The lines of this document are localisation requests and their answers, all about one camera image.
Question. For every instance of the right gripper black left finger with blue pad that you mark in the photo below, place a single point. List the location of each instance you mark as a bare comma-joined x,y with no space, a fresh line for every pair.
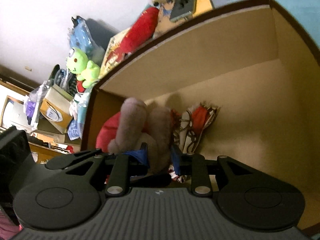
129,164

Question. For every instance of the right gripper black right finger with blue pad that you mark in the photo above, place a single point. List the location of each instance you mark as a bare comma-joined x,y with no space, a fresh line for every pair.
195,167

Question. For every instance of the floral printed cloth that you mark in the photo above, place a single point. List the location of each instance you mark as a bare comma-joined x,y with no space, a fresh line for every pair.
189,126

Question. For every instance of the red item in box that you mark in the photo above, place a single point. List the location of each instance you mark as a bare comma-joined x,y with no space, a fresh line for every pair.
107,132

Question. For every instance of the red illustrated picture book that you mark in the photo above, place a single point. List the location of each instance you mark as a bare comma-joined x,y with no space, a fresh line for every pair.
109,61

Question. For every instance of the green frog plush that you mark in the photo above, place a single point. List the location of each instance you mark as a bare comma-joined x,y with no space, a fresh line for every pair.
85,70

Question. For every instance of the brown cardboard box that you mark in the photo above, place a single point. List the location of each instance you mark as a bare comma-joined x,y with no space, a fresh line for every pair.
254,59

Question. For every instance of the red plush pepper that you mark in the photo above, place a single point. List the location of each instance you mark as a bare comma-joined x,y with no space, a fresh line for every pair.
141,31

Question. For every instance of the blue plastic bag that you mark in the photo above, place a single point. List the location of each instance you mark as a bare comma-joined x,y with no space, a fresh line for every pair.
80,37

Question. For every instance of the black smartphone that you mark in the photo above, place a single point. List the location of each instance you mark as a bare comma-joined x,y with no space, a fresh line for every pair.
182,9

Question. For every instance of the yellow book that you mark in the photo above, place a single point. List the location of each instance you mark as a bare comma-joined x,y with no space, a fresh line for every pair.
164,25

